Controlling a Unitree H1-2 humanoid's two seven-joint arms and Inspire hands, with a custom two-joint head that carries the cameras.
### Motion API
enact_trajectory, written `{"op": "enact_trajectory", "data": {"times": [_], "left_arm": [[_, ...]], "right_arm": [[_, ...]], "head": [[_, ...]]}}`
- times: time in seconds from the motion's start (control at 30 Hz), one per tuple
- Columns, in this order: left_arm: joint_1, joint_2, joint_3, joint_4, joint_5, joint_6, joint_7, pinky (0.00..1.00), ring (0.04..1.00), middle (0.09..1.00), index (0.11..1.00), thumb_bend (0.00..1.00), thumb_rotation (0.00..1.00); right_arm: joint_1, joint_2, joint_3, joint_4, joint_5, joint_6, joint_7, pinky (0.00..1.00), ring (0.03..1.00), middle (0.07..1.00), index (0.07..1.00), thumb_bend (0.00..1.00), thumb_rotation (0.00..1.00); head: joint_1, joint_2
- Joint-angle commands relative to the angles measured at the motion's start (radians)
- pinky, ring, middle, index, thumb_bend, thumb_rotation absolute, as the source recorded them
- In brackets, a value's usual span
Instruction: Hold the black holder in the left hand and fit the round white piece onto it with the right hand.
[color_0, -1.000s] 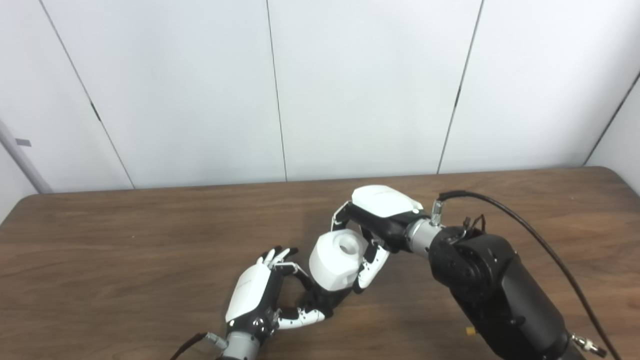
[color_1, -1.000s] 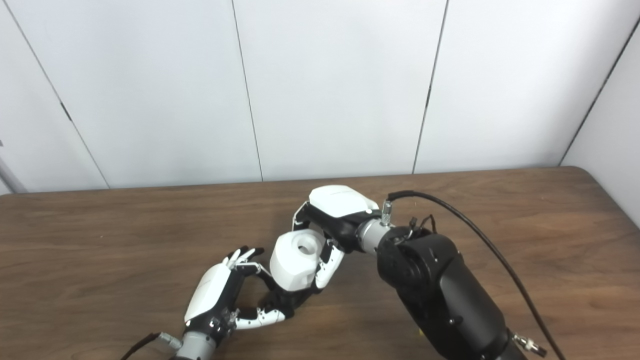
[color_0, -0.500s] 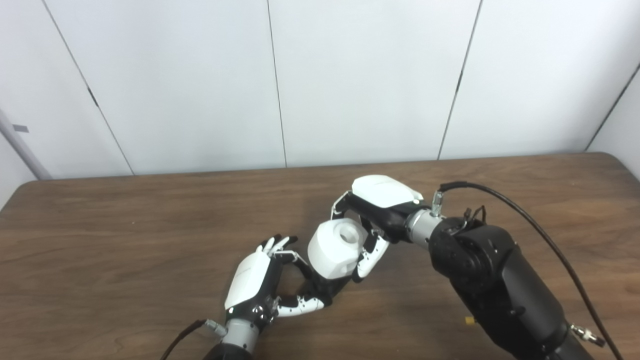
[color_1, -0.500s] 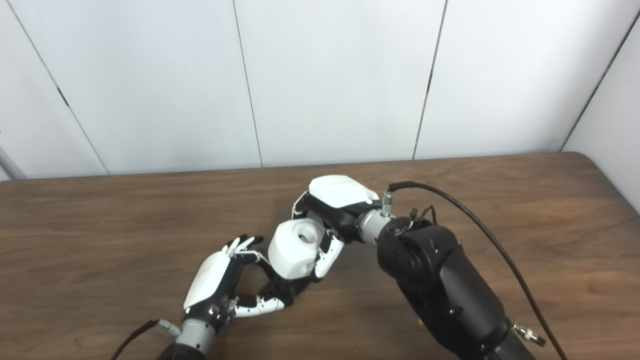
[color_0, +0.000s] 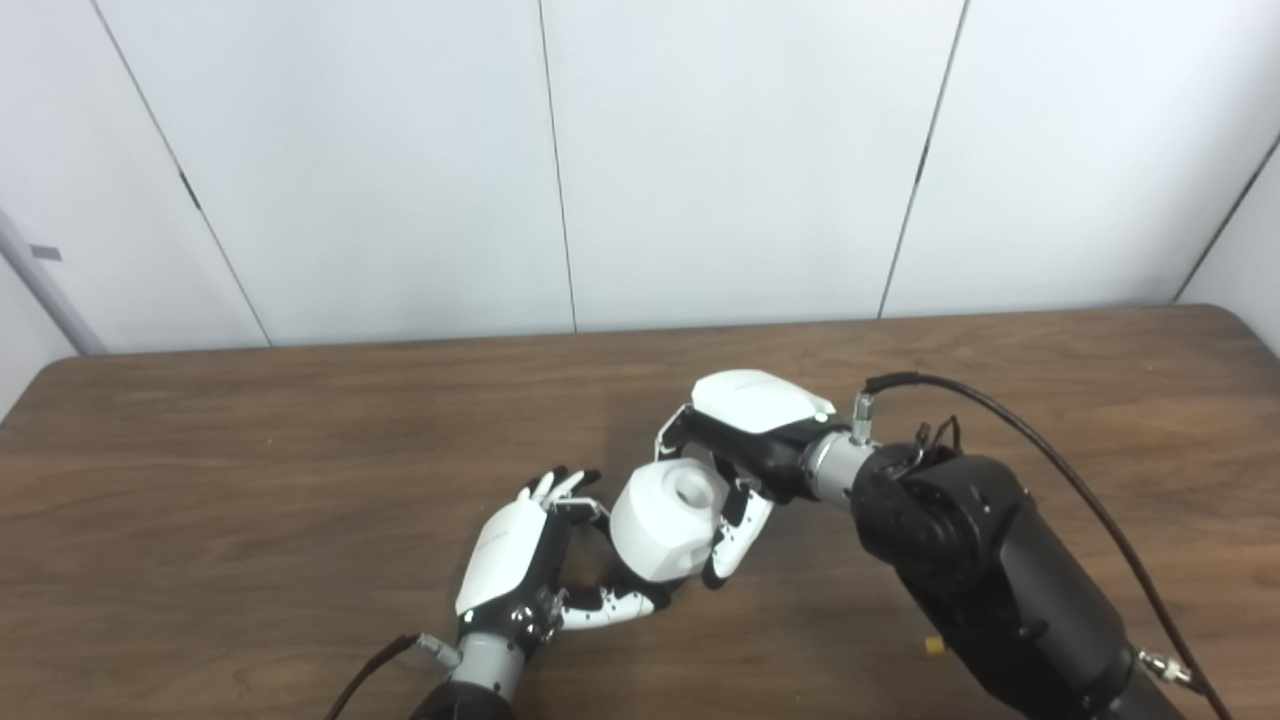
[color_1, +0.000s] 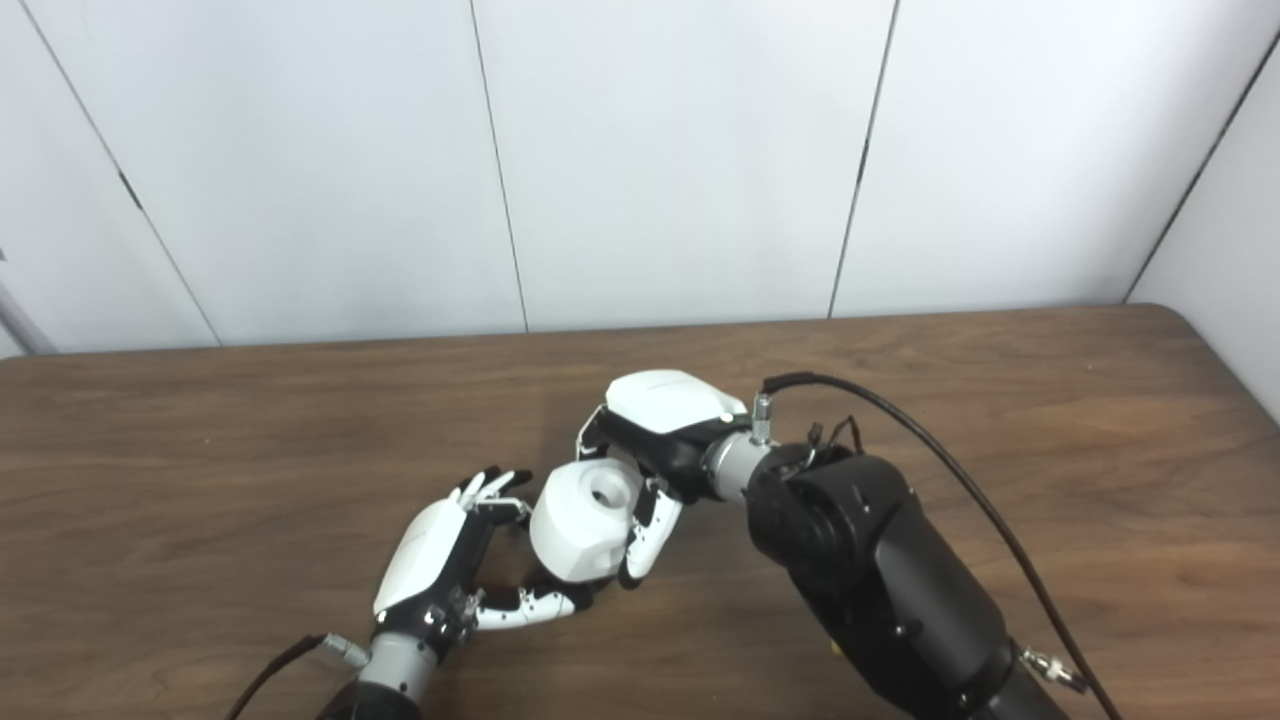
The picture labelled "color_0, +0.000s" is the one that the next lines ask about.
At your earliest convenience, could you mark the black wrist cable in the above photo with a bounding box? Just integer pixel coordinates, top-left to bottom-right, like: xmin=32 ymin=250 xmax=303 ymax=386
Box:
xmin=864 ymin=371 xmax=1237 ymax=720
xmin=322 ymin=632 xmax=463 ymax=720

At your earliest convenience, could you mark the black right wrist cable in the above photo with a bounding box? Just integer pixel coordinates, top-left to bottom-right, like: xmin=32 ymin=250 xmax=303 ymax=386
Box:
xmin=864 ymin=371 xmax=1237 ymax=720

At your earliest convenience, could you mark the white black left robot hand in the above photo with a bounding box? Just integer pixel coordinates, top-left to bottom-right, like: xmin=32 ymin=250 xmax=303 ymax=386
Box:
xmin=455 ymin=465 xmax=671 ymax=656

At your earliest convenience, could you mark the round white piece with holes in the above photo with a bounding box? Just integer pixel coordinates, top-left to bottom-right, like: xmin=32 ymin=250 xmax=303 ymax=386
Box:
xmin=609 ymin=459 xmax=731 ymax=583

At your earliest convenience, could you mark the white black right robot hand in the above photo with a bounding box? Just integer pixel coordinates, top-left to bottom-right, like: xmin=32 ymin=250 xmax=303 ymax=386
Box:
xmin=655 ymin=370 xmax=851 ymax=591

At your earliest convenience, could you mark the grey wall corner post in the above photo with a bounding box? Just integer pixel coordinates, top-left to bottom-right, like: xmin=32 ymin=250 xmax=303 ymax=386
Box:
xmin=0 ymin=205 xmax=107 ymax=357

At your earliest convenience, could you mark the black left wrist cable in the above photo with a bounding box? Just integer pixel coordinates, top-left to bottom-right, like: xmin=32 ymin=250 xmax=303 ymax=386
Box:
xmin=322 ymin=632 xmax=463 ymax=720

